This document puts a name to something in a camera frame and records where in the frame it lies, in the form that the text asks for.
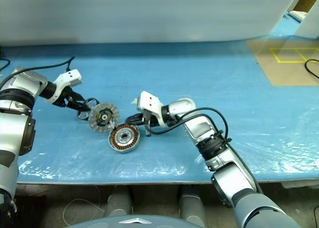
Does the blue plastic table cover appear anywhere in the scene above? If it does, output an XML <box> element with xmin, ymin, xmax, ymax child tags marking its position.
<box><xmin>0</xmin><ymin>12</ymin><xmax>319</xmax><ymax>185</ymax></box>

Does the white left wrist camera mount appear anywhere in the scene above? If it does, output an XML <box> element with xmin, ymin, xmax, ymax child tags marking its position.
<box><xmin>44</xmin><ymin>68</ymin><xmax>83</xmax><ymax>105</ymax></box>

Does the silver rotor disc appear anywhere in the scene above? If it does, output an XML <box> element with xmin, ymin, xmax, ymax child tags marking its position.
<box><xmin>88</xmin><ymin>102</ymin><xmax>120</xmax><ymax>134</ymax></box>

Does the thin black cable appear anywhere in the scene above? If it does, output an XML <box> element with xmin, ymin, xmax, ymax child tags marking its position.
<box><xmin>0</xmin><ymin>58</ymin><xmax>11</xmax><ymax>72</ymax></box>

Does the black rimmed silver rotor wheel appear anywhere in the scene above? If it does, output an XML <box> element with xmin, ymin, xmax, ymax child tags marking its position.
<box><xmin>76</xmin><ymin>97</ymin><xmax>99</xmax><ymax>122</ymax></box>

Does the grey robot torso shell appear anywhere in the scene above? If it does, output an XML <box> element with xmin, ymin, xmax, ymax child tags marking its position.
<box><xmin>82</xmin><ymin>214</ymin><xmax>191</xmax><ymax>228</ymax></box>

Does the black looped cable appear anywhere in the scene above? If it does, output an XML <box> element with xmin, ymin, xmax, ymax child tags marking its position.
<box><xmin>304</xmin><ymin>59</ymin><xmax>319</xmax><ymax>79</ymax></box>

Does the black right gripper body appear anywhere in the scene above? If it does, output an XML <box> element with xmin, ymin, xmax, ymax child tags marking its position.
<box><xmin>142</xmin><ymin>109</ymin><xmax>160</xmax><ymax>127</ymax></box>

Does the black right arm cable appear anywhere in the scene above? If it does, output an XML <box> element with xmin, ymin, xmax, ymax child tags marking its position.
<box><xmin>146</xmin><ymin>107</ymin><xmax>264</xmax><ymax>194</ymax></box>

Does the brown cardboard sheet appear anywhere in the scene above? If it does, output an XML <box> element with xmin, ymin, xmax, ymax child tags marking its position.
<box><xmin>246</xmin><ymin>39</ymin><xmax>319</xmax><ymax>86</ymax></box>

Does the white backdrop panel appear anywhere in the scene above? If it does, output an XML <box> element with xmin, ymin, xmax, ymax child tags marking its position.
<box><xmin>0</xmin><ymin>0</ymin><xmax>298</xmax><ymax>48</ymax></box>

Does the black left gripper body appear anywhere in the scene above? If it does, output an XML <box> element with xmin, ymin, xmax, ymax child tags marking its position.
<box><xmin>53</xmin><ymin>87</ymin><xmax>76</xmax><ymax>108</ymax></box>

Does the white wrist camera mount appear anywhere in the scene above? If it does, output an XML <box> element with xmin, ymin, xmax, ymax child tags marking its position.
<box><xmin>131</xmin><ymin>90</ymin><xmax>166</xmax><ymax>127</ymax></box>
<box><xmin>44</xmin><ymin>68</ymin><xmax>83</xmax><ymax>105</ymax></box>

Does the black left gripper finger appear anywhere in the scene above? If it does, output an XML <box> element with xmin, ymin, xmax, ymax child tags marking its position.
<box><xmin>70</xmin><ymin>88</ymin><xmax>87</xmax><ymax>103</ymax></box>
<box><xmin>66</xmin><ymin>100</ymin><xmax>91</xmax><ymax>112</ymax></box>

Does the white upright board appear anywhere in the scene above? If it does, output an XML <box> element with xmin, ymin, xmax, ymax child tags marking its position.
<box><xmin>294</xmin><ymin>0</ymin><xmax>319</xmax><ymax>39</ymax></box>

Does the thin white floor cord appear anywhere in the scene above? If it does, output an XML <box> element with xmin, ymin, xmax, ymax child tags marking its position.
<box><xmin>62</xmin><ymin>185</ymin><xmax>103</xmax><ymax>228</ymax></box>

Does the small white flat object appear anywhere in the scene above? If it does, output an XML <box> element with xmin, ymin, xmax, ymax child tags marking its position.
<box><xmin>288</xmin><ymin>10</ymin><xmax>310</xmax><ymax>21</ymax></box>

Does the copper wound stator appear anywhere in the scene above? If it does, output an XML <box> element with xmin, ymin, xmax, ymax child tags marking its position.
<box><xmin>107</xmin><ymin>124</ymin><xmax>141</xmax><ymax>155</ymax></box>

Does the grey rounded robot leg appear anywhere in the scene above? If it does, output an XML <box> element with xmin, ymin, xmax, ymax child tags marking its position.
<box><xmin>107</xmin><ymin>187</ymin><xmax>133</xmax><ymax>218</ymax></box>
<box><xmin>179</xmin><ymin>185</ymin><xmax>208</xmax><ymax>228</ymax></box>

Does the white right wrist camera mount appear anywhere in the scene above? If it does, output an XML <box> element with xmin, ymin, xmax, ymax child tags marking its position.
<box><xmin>131</xmin><ymin>90</ymin><xmax>166</xmax><ymax>127</ymax></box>

